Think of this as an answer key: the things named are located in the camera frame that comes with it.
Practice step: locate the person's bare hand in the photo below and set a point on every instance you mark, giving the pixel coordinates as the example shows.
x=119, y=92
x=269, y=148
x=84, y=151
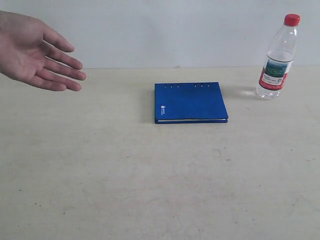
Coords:
x=33, y=53

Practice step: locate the blue ring binder notebook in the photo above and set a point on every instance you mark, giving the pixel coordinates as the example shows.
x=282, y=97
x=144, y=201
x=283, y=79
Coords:
x=190, y=102

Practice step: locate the clear water bottle red cap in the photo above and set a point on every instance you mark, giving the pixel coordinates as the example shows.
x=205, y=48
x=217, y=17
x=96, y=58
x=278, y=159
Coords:
x=279, y=58

